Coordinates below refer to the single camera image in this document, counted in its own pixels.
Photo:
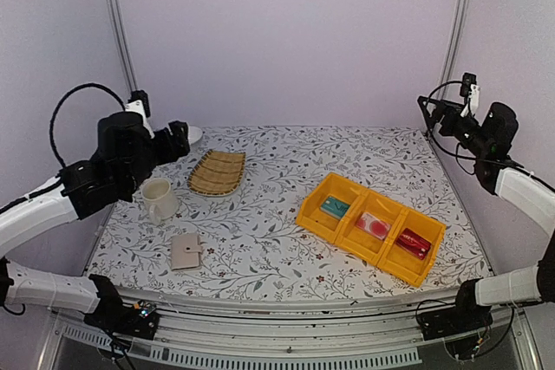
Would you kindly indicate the teal VIP card stack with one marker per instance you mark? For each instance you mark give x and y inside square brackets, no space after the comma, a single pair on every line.
[334,207]

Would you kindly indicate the woven bamboo tray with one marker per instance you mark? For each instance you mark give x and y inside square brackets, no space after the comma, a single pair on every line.
[217,174]

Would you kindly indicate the pink circle card stack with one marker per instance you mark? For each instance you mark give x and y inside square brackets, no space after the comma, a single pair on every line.
[373,225]

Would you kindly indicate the red card stack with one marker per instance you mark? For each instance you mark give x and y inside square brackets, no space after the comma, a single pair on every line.
[413,243]

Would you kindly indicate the left aluminium frame post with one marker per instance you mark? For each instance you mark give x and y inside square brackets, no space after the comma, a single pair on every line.
[116,19]

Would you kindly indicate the front aluminium rail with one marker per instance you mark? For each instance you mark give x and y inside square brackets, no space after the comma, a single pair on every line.
[373,333]

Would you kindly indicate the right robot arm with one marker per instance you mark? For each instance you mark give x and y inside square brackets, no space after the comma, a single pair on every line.
[489,142]

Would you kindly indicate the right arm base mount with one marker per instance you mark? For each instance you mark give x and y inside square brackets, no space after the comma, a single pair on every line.
[438,319]

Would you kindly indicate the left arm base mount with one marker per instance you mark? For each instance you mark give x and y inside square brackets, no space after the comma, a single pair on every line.
[112,316]

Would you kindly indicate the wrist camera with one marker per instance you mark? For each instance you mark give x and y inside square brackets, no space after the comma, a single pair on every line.
[139,103]
[470,92]

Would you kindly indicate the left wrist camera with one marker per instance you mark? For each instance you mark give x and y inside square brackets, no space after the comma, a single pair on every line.
[139,103]

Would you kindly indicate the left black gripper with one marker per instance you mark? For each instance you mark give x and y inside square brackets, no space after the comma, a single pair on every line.
[173,152]

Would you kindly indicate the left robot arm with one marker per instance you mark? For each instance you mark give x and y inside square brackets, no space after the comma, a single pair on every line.
[127,152]

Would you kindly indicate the small white bowl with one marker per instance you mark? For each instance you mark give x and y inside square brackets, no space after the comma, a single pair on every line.
[194,135]

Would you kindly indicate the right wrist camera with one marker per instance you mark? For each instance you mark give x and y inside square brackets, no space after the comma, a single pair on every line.
[470,92]

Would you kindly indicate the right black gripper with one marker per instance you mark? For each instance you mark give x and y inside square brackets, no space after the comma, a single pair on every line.
[446,108]

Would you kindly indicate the white ceramic mug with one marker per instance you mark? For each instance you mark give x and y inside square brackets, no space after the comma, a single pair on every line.
[160,200]

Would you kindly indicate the aluminium frame post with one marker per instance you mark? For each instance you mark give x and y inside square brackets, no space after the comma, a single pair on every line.
[116,19]
[456,33]

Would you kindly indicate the right aluminium frame post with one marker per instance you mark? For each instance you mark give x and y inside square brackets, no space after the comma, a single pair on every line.
[456,33]

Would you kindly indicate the yellow three-compartment bin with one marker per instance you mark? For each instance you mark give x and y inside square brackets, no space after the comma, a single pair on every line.
[343,233]

